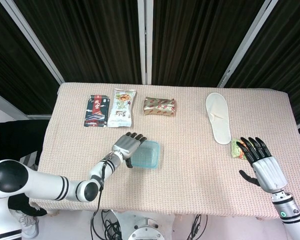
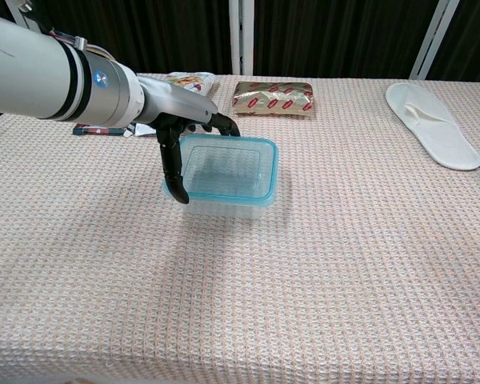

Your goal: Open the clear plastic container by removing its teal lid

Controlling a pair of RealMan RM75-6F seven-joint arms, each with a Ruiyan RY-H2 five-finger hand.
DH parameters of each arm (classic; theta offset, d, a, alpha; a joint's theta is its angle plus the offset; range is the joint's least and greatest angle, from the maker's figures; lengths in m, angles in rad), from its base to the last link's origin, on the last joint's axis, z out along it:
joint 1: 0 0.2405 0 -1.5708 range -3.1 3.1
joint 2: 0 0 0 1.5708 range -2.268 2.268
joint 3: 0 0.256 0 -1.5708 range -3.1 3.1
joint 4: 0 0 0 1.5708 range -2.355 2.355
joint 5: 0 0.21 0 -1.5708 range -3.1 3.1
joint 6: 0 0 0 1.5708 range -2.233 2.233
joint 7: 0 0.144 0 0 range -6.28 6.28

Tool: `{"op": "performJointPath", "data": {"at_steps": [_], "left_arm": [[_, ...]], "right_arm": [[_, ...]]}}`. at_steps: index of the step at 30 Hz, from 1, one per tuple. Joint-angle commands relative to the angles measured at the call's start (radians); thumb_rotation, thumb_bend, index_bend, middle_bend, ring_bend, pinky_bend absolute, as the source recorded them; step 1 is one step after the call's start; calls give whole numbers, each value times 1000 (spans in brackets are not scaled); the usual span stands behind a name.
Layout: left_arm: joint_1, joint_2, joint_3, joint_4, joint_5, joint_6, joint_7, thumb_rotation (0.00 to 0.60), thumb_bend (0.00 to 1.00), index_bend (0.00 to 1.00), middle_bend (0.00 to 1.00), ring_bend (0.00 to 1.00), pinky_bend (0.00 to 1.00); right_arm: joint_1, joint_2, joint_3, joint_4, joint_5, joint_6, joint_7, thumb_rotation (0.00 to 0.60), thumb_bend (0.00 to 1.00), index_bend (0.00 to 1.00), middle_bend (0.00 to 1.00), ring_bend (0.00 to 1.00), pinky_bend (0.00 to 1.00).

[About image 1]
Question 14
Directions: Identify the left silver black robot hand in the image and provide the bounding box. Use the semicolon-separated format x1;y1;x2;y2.
111;131;149;169

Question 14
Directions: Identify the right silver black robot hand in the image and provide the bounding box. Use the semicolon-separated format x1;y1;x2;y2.
236;136;289;194

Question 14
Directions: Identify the blue rimmed clear lunchbox lid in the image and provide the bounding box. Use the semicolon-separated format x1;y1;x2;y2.
131;139;161;170

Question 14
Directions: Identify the clear plastic lunchbox base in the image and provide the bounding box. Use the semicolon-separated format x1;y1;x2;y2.
131;149;161;172

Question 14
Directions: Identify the grey round robot base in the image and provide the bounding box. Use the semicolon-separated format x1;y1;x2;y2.
127;217;166;240

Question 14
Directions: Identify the dark blue red snack packet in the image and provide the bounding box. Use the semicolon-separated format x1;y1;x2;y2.
83;94;111;128

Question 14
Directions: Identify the white snack bag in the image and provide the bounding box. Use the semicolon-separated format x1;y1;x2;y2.
107;88;137;128

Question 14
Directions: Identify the green snack packet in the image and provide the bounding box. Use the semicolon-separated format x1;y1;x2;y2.
230;138;248;160

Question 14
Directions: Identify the gold red-print snack package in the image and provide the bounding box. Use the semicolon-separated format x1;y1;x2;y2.
142;96;178;117

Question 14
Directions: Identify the pink waffle tablecloth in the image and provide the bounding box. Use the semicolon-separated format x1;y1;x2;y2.
29;82;300;221

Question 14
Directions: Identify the white disposable slipper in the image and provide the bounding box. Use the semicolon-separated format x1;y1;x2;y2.
205;92;232;146

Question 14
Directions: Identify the person in black clothes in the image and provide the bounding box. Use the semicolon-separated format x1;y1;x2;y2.
0;119;51;218

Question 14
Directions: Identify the dark pleated curtain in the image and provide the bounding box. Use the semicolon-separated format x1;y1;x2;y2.
0;0;300;126

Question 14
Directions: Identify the white sneaker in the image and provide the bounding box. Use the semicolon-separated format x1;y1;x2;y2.
14;208;40;240

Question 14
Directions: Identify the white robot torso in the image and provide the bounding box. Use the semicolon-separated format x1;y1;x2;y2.
0;194;24;240

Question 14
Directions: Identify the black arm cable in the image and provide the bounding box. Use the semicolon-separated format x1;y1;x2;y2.
89;154;112;240

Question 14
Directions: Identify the black floor cable bundle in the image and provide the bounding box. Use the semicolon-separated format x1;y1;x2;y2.
188;214;209;240
99;209;125;240

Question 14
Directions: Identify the white upright frame post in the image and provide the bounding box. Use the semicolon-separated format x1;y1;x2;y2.
137;0;154;85

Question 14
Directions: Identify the white slanted frame post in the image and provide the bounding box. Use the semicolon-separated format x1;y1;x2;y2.
216;0;278;88
0;0;65;85

